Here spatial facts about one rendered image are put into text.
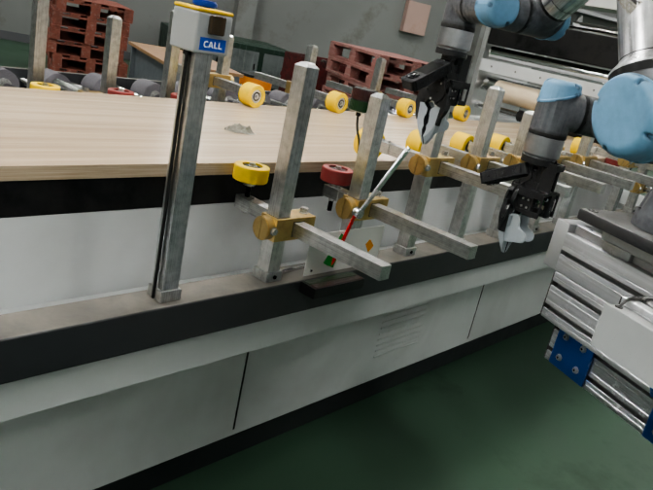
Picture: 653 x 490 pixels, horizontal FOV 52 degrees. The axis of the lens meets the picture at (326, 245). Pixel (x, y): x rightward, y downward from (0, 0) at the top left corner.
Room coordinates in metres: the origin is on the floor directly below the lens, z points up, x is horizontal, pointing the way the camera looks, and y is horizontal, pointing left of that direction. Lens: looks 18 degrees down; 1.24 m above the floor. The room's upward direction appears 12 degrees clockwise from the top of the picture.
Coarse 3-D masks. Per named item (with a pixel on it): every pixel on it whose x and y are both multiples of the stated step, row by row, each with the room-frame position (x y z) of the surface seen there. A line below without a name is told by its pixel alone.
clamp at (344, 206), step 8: (344, 200) 1.50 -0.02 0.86; (352, 200) 1.50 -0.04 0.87; (360, 200) 1.51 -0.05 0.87; (376, 200) 1.55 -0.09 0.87; (384, 200) 1.57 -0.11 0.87; (336, 208) 1.51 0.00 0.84; (344, 208) 1.50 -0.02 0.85; (352, 208) 1.49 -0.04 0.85; (368, 208) 1.53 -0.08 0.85; (344, 216) 1.49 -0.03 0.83; (352, 216) 1.50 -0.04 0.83; (368, 216) 1.54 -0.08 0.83
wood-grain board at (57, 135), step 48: (0, 96) 1.63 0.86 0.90; (48, 96) 1.76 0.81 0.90; (96, 96) 1.92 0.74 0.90; (144, 96) 2.10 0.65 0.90; (0, 144) 1.21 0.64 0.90; (48, 144) 1.29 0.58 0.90; (96, 144) 1.37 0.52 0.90; (144, 144) 1.47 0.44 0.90; (240, 144) 1.69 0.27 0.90; (336, 144) 2.00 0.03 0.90
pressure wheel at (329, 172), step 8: (328, 168) 1.61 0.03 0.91; (336, 168) 1.63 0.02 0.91; (344, 168) 1.66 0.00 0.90; (320, 176) 1.63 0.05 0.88; (328, 176) 1.60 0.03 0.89; (336, 176) 1.60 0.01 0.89; (344, 176) 1.60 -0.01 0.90; (336, 184) 1.60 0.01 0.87; (344, 184) 1.60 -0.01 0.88; (328, 200) 1.63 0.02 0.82; (328, 208) 1.63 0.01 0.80
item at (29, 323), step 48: (480, 240) 2.02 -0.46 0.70; (192, 288) 1.21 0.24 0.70; (240, 288) 1.26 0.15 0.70; (288, 288) 1.34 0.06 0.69; (384, 288) 1.62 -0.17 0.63; (0, 336) 0.88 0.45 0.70; (48, 336) 0.93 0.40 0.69; (96, 336) 1.00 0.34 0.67; (144, 336) 1.07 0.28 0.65; (192, 336) 1.16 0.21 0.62; (0, 384) 0.88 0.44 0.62
